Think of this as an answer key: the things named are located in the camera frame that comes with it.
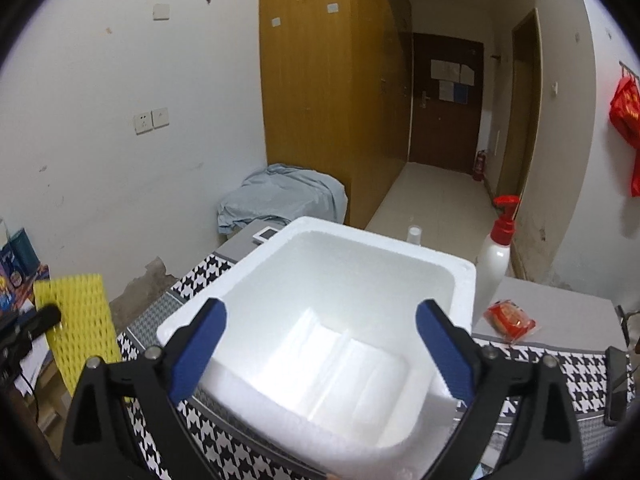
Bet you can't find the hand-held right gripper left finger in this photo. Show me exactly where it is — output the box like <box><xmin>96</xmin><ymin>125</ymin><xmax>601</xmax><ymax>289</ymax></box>
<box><xmin>60</xmin><ymin>297</ymin><xmax>228</xmax><ymax>480</ymax></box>

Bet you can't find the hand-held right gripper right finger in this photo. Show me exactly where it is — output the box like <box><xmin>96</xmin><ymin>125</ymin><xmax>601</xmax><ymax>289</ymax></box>
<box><xmin>416</xmin><ymin>299</ymin><xmax>588</xmax><ymax>480</ymax></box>

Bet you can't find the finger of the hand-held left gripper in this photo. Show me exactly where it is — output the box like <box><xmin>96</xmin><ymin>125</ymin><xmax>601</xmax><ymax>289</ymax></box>
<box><xmin>19</xmin><ymin>305</ymin><xmax>62</xmax><ymax>342</ymax></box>

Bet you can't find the yellow foam mesh sheet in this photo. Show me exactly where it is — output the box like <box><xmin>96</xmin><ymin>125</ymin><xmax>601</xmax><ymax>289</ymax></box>
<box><xmin>34</xmin><ymin>274</ymin><xmax>135</xmax><ymax>403</ymax></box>

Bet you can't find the white foam box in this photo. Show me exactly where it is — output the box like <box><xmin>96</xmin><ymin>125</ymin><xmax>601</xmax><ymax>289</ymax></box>
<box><xmin>156</xmin><ymin>216</ymin><xmax>477</xmax><ymax>479</ymax></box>

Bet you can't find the colourful printed box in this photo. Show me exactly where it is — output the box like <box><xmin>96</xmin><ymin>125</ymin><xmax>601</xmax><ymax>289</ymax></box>
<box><xmin>0</xmin><ymin>265</ymin><xmax>51</xmax><ymax>313</ymax></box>

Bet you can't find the blue printed box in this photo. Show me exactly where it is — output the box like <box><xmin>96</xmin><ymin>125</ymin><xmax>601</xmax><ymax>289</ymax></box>
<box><xmin>0</xmin><ymin>228</ymin><xmax>41</xmax><ymax>281</ymax></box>

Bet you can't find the red snack packet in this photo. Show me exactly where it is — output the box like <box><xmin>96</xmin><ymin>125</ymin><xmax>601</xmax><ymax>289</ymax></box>
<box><xmin>484</xmin><ymin>299</ymin><xmax>542</xmax><ymax>345</ymax></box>

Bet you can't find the white pump bottle red cap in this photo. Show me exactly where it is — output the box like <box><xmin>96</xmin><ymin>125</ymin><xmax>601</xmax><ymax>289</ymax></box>
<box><xmin>472</xmin><ymin>195</ymin><xmax>522</xmax><ymax>328</ymax></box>

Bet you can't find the houndstooth tablecloth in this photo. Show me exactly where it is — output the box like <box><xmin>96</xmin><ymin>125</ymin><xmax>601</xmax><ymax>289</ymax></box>
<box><xmin>116</xmin><ymin>252</ymin><xmax>623</xmax><ymax>480</ymax></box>

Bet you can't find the light blue cloth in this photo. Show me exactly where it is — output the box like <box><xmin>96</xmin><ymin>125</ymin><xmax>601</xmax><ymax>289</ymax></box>
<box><xmin>216</xmin><ymin>163</ymin><xmax>348</xmax><ymax>235</ymax></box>

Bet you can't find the black smartphone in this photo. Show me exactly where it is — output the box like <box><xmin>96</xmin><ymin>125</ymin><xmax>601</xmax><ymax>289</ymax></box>
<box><xmin>603</xmin><ymin>346</ymin><xmax>628</xmax><ymax>427</ymax></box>

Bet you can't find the dark brown door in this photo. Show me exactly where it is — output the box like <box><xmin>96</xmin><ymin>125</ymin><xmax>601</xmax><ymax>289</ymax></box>
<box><xmin>407</xmin><ymin>32</ymin><xmax>485</xmax><ymax>177</ymax></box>

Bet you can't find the light wooden side door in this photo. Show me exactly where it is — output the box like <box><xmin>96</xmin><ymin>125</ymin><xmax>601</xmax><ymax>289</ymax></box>
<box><xmin>495</xmin><ymin>8</ymin><xmax>543</xmax><ymax>211</ymax></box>

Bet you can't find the blue paper notice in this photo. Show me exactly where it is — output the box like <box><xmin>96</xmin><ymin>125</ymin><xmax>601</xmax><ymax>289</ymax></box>
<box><xmin>440</xmin><ymin>81</ymin><xmax>468</xmax><ymax>104</ymax></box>

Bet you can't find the wooden wardrobe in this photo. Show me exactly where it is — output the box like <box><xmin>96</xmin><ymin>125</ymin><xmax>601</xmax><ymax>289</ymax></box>
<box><xmin>258</xmin><ymin>0</ymin><xmax>413</xmax><ymax>228</ymax></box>

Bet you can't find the white paper notice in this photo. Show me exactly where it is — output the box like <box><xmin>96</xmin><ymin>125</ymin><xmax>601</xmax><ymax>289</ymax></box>
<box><xmin>431</xmin><ymin>59</ymin><xmax>475</xmax><ymax>84</ymax></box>

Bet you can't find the red hanging bag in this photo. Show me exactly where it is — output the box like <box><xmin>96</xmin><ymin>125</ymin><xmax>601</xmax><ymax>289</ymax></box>
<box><xmin>609</xmin><ymin>76</ymin><xmax>640</xmax><ymax>198</ymax></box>

